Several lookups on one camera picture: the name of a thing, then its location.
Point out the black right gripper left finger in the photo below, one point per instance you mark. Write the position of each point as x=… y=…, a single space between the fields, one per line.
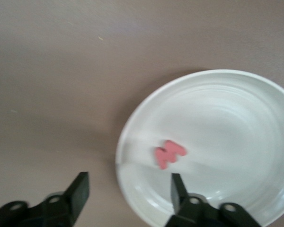
x=61 y=210

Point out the beige plate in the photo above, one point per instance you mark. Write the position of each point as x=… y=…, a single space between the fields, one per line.
x=227 y=130

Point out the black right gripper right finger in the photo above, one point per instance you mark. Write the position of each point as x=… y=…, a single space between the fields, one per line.
x=191 y=212

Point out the brown paper table cover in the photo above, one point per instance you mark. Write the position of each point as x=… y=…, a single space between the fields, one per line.
x=61 y=71

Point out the pink letter w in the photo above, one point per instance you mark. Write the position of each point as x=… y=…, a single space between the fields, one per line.
x=169 y=154

